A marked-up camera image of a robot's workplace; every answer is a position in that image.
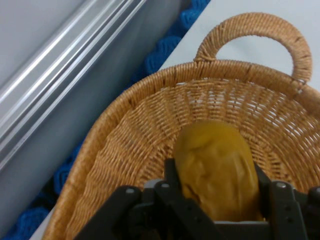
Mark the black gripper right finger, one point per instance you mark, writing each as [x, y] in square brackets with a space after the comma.
[285, 207]

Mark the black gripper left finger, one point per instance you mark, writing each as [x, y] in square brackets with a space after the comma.
[172, 207]

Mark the yellow-brown toy potato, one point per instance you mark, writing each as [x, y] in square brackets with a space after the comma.
[217, 165]

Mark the aluminium frame rail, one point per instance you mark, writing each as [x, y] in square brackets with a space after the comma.
[62, 62]

